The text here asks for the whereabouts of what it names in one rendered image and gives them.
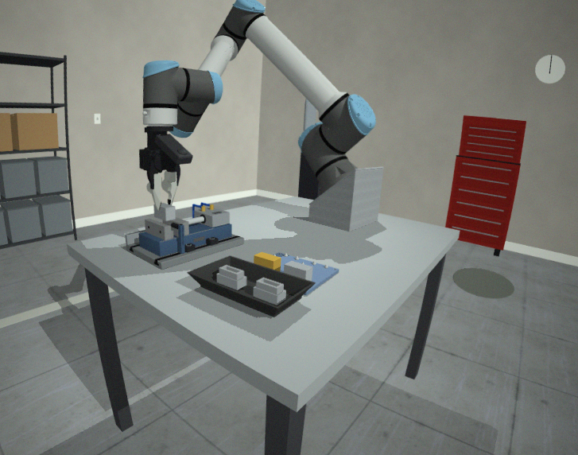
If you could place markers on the yellow rectangular block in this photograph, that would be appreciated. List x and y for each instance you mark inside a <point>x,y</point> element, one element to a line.
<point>266,260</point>

